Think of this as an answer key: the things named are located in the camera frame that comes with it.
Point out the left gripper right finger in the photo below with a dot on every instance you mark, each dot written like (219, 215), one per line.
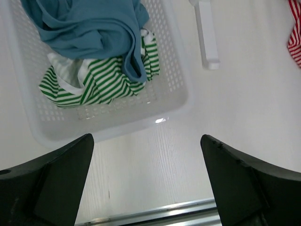
(249, 191)

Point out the teal tank top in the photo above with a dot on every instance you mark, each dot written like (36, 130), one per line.
(93, 29)

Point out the red striped tank top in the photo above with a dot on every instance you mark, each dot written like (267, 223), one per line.
(294, 42)

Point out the white clothes rack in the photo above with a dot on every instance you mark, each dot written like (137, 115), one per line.
(206, 34)

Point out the aluminium mounting rail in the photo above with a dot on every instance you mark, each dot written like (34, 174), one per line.
(193, 213)

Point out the green striped tank top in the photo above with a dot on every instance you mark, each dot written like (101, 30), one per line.
(71, 83)

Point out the translucent plastic basket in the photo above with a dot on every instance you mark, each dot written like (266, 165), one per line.
(167, 95)

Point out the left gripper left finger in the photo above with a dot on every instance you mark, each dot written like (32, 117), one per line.
(47, 190)

